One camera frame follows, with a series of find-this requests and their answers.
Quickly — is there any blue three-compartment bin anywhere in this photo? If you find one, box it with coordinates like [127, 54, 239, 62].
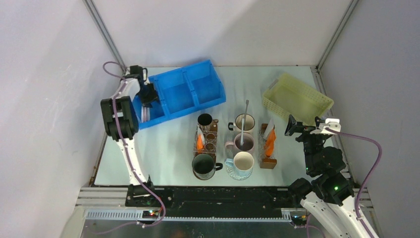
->
[133, 59, 226, 129]

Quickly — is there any white toothpaste tube red cap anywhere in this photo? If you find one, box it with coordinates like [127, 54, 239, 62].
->
[197, 126, 205, 138]

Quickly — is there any clear textured two-hole holder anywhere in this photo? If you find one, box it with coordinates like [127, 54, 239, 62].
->
[192, 131, 217, 161]

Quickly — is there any white toothpaste tube dark cap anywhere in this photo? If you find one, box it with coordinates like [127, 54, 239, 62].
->
[263, 118, 275, 139]

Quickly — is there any cream perforated basket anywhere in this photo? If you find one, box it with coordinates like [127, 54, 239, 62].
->
[262, 73, 334, 125]

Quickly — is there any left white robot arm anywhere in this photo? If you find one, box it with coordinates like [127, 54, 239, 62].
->
[100, 65, 159, 207]

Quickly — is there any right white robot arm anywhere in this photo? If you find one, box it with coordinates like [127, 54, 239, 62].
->
[284, 115, 378, 238]

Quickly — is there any brown metallic cup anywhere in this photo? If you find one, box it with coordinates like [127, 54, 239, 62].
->
[197, 113, 219, 132]

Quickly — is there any clear holder with brown lid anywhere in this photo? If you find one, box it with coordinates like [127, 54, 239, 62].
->
[258, 123, 277, 170]

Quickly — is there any light grey toothbrush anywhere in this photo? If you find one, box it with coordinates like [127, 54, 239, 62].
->
[240, 131, 244, 147]

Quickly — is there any brown wooden oval tray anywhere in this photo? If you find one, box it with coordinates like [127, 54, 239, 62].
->
[193, 119, 219, 180]

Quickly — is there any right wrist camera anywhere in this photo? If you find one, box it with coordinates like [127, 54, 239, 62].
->
[310, 118, 341, 134]

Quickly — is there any pink mug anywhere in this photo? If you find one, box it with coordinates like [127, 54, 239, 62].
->
[224, 133, 255, 156]

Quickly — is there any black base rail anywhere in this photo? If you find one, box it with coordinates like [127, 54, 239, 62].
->
[125, 185, 310, 219]

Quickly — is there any small orange tube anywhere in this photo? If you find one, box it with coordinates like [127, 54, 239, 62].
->
[196, 134, 205, 151]

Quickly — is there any orange toothpaste tube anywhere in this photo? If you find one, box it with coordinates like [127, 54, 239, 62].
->
[264, 129, 276, 157]

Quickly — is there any light blue mug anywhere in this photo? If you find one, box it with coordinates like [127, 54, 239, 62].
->
[224, 152, 255, 174]

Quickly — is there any dark green mug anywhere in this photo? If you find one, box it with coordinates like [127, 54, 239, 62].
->
[192, 154, 223, 180]

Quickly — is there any clear textured oval tray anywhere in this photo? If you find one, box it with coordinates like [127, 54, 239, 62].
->
[226, 166, 253, 180]

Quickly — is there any pink toothbrush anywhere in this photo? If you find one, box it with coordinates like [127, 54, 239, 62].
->
[141, 106, 149, 123]

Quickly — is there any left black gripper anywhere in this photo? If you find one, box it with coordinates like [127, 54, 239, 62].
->
[137, 82, 160, 108]

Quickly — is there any cream mug with black rim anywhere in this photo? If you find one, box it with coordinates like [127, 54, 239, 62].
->
[228, 114, 256, 134]

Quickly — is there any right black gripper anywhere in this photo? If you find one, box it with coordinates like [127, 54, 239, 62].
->
[284, 114, 326, 173]

